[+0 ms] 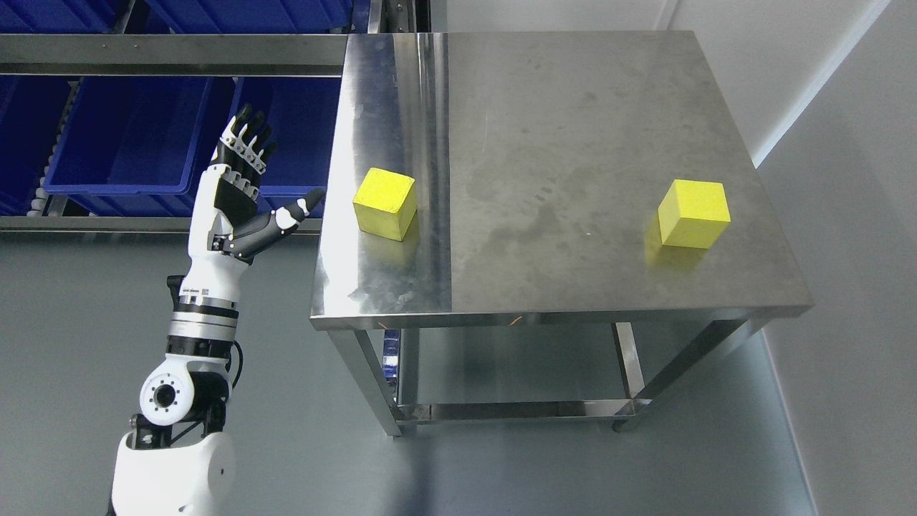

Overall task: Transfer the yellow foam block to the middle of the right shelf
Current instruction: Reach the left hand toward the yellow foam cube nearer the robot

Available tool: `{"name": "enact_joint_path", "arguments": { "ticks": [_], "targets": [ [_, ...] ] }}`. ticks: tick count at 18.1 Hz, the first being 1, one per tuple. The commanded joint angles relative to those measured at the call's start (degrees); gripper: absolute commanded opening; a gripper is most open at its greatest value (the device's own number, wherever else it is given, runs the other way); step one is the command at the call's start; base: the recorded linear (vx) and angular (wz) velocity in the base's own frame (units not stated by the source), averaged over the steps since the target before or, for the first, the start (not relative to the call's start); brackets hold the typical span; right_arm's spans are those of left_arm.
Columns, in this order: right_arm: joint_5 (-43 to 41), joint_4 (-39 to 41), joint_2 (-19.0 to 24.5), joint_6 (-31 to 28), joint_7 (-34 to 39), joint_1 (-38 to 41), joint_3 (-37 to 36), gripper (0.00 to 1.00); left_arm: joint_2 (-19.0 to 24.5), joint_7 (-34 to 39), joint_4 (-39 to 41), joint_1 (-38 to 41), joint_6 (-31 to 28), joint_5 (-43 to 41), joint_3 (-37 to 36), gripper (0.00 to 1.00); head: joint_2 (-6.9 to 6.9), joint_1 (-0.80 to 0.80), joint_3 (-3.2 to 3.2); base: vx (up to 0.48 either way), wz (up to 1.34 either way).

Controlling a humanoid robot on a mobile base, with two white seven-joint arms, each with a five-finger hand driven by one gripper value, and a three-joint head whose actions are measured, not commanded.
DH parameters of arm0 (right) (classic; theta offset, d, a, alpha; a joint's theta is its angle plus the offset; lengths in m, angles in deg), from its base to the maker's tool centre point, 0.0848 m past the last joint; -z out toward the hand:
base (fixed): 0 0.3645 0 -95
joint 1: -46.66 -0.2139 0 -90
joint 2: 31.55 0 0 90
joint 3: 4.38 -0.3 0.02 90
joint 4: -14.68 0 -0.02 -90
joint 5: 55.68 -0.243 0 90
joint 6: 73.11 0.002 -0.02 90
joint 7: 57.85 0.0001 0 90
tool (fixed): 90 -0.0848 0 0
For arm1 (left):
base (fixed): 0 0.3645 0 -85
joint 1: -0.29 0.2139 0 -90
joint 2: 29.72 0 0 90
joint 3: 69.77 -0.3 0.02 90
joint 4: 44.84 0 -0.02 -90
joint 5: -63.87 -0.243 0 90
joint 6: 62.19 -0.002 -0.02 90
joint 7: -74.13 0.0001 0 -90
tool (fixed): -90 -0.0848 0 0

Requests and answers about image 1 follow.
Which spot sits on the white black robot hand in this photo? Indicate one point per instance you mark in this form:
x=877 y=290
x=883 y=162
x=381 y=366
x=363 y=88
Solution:
x=227 y=230

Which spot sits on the yellow foam block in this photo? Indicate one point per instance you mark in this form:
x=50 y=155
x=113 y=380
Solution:
x=693 y=214
x=385 y=204

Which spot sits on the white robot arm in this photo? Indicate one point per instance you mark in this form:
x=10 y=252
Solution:
x=177 y=458

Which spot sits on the blue bin middle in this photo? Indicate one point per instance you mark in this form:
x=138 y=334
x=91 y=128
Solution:
x=130 y=135

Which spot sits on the blue bin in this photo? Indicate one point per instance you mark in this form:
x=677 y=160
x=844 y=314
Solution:
x=130 y=135
x=301 y=112
x=31 y=108

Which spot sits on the blue bin upper shelf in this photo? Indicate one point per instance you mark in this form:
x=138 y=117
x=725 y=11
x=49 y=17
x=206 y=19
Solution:
x=263 y=17

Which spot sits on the blue bin right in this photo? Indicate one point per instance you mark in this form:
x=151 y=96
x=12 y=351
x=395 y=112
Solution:
x=301 y=112

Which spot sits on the blue bin far left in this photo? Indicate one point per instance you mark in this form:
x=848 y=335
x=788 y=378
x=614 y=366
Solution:
x=31 y=108

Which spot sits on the stainless steel table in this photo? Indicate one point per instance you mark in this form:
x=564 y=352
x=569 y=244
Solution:
x=540 y=159

